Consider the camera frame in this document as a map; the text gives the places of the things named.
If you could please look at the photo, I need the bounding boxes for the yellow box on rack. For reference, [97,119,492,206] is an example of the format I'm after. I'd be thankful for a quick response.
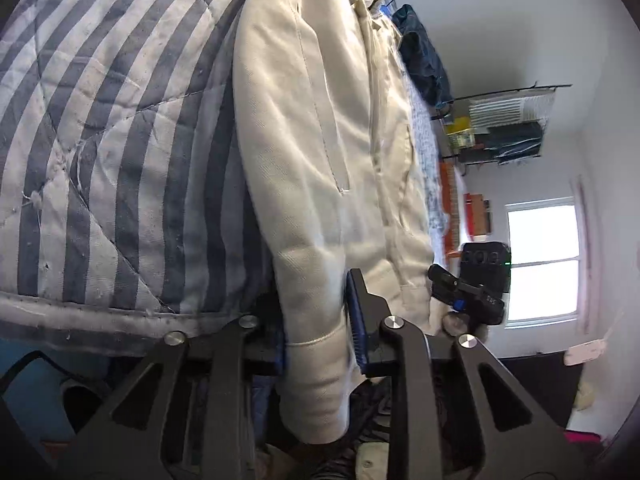
[445,116,475,152]

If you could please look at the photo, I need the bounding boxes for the hanging striped cloth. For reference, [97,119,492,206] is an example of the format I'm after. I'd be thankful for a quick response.
[469,89,556,130]

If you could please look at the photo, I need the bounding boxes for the dark navy garment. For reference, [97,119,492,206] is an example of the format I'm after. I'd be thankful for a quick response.
[392,3,452,110]

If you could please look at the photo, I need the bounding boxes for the beige and blue jacket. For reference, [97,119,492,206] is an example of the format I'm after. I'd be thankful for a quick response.
[233,0,445,444]

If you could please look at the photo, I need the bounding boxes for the orange blanket bundle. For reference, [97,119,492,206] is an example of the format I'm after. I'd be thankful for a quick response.
[439,160,460,259]

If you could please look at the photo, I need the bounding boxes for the black metal clothes rack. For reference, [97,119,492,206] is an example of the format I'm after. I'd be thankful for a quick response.
[431,84,571,168]

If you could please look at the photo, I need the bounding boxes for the grey striped quilt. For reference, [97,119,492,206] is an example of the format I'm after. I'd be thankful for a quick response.
[1,0,271,354]

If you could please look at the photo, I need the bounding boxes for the gloved right hand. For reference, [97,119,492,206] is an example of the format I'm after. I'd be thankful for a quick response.
[442,310,489,344]

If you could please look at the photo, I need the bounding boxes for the window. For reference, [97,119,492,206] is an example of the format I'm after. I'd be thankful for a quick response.
[506,197,582,327]

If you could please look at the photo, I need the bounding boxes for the hanging dark clothes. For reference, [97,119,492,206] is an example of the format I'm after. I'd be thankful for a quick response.
[468,122,544,164]

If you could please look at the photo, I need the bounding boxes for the brown cardboard box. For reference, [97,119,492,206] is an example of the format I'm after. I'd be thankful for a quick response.
[464,193,492,237]

